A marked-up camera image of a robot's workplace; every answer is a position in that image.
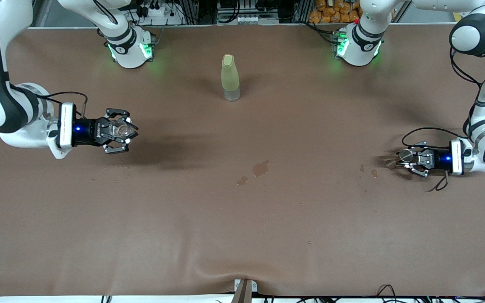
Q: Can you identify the table edge bracket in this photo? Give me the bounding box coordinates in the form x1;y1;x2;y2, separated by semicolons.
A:
232;279;259;303

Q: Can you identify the steel jigger measuring cup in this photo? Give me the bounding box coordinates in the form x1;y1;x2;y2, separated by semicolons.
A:
386;149;413;170

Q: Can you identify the clear glass beaker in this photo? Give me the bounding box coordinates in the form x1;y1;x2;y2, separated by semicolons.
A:
109;118;136;138

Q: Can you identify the brown table mat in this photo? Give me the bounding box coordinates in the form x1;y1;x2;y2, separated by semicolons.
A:
0;23;485;297

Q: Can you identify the large spilled liquid puddle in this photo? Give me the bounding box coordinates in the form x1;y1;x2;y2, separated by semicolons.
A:
253;160;270;178

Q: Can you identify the orange snack bag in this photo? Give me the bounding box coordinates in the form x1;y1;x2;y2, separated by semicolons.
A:
309;0;363;24

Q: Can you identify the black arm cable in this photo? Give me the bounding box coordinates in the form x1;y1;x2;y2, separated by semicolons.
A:
40;0;119;119
402;44;485;192

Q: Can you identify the frosted green bottle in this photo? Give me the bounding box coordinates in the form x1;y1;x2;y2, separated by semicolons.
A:
221;54;241;102

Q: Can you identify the black cable loop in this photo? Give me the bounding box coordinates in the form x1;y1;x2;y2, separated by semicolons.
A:
376;284;399;303

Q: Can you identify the white power strip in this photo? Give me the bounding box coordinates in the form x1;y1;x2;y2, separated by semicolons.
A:
135;3;184;26

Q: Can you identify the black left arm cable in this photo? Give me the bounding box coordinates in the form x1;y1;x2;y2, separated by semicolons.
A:
402;44;485;192

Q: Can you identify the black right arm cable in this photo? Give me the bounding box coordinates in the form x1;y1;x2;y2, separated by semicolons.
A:
40;0;119;119

